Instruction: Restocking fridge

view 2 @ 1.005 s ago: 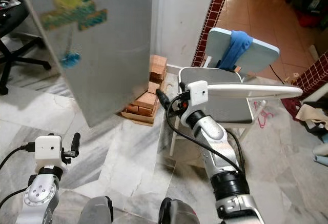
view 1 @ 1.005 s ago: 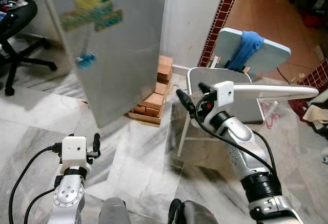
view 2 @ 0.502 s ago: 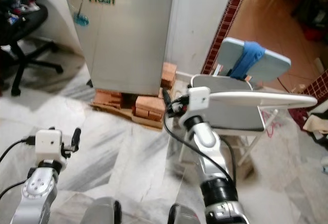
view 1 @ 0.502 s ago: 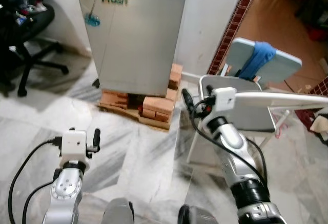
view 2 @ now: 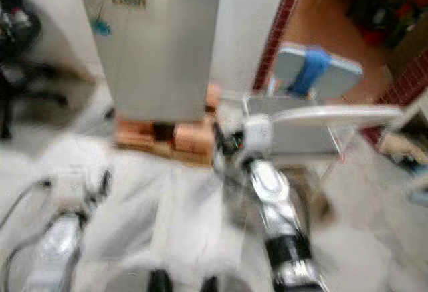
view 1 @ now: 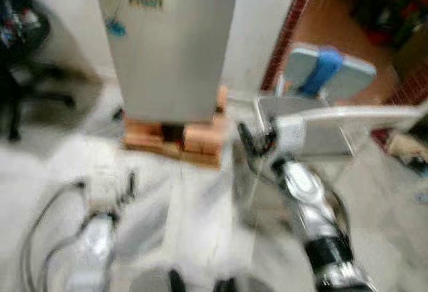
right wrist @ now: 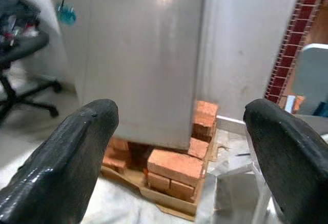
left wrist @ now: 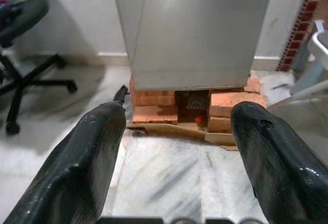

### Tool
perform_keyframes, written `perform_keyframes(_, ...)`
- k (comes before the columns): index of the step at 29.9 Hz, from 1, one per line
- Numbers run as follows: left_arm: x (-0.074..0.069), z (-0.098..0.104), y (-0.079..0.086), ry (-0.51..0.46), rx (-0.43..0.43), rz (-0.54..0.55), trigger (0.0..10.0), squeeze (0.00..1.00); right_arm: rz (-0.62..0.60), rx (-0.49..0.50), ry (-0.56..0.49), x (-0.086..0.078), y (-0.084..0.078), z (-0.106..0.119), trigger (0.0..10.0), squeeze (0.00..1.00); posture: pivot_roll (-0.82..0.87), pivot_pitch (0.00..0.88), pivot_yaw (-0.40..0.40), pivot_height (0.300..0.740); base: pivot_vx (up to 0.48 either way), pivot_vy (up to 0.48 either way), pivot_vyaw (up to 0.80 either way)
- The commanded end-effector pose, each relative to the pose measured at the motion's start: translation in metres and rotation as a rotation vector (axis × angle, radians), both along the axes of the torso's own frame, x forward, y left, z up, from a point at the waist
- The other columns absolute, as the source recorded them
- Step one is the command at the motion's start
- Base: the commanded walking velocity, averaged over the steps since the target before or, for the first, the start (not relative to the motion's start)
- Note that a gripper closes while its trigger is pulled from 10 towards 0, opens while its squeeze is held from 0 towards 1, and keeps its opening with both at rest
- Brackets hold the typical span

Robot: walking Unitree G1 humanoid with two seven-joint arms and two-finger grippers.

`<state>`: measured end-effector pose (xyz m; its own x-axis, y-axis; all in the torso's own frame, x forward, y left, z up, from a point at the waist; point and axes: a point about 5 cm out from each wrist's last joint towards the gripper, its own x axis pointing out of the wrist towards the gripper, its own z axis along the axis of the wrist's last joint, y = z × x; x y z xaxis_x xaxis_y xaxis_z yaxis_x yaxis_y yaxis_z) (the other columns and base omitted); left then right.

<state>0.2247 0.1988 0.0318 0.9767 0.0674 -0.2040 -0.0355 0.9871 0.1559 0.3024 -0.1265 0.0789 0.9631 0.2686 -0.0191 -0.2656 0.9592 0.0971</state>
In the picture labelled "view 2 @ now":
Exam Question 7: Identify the silver fridge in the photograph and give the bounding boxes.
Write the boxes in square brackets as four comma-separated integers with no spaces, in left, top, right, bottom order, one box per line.
[77,0,225,122]

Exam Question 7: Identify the orange bricks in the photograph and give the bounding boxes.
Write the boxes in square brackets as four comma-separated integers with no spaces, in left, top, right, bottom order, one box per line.
[114,82,221,166]

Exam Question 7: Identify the white folding table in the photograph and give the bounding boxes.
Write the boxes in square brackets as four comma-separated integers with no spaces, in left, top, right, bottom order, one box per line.
[244,95,405,159]

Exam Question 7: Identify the robot left leg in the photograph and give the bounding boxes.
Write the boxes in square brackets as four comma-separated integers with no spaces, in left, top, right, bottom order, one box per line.
[107,269,175,292]

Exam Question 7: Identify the robot leg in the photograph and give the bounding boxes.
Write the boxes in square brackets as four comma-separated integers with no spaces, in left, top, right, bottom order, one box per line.
[201,275,248,292]
[107,269,175,292]

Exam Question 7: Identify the robot right leg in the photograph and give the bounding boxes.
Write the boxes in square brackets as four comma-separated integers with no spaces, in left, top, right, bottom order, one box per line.
[201,275,248,292]

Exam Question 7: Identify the black office chair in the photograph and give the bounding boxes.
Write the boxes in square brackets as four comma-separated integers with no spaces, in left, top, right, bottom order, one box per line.
[0,0,64,139]

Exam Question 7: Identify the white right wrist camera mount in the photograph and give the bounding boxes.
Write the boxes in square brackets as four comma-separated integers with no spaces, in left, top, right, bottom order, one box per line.
[243,115,274,156]

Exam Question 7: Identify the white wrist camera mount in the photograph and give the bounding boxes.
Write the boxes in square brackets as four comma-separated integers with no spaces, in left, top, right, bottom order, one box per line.
[243,115,274,156]
[57,172,91,206]

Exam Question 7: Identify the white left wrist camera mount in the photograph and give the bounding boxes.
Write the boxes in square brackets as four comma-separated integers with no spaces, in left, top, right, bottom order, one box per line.
[57,172,91,206]

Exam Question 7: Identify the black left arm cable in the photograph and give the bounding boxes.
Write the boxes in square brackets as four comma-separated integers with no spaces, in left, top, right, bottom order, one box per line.
[5,235,54,292]
[0,180,56,239]

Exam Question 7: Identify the grey stool with blue strap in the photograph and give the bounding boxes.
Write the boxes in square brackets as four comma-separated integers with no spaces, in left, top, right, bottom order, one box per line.
[271,43,364,102]

